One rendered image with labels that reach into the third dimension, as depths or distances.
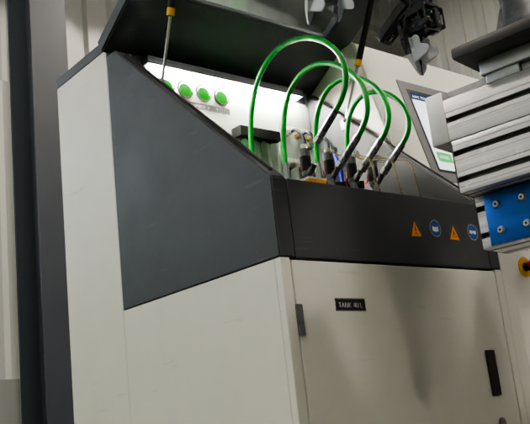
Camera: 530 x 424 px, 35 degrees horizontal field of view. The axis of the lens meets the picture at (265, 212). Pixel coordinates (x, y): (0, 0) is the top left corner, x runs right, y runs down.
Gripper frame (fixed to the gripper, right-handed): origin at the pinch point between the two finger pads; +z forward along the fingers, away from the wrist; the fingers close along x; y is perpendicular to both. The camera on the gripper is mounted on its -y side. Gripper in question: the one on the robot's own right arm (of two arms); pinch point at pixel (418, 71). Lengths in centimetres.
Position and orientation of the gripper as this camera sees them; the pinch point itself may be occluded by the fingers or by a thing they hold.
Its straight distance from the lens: 204.2
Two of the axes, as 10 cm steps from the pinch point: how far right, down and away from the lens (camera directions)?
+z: 1.1, 9.6, -2.5
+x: 7.7, 0.8, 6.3
